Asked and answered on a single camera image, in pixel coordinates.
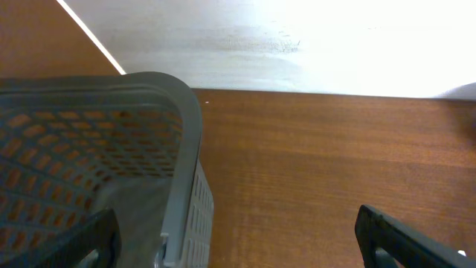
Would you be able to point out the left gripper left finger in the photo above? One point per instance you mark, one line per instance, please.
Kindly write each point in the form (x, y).
(100, 233)

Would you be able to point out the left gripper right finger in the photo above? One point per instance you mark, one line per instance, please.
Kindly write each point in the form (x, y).
(386, 242)

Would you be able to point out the grey plastic mesh basket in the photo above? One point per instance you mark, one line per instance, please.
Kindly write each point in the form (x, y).
(73, 146)

